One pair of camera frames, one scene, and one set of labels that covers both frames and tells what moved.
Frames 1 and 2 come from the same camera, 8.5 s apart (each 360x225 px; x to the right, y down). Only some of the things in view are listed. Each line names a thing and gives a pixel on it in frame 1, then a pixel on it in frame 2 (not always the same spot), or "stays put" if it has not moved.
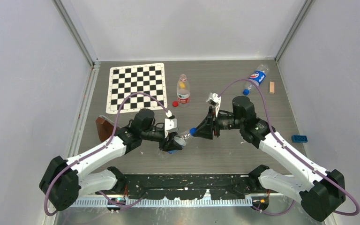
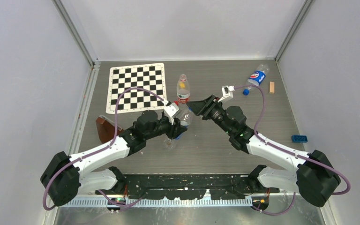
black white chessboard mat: x=149 y=78 stays put
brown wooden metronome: x=105 y=127 stays put
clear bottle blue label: x=181 y=139 → x=185 y=117
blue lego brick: x=299 y=138 stays put
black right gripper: x=205 y=130 → x=204 y=108
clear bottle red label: x=183 y=90 stays put
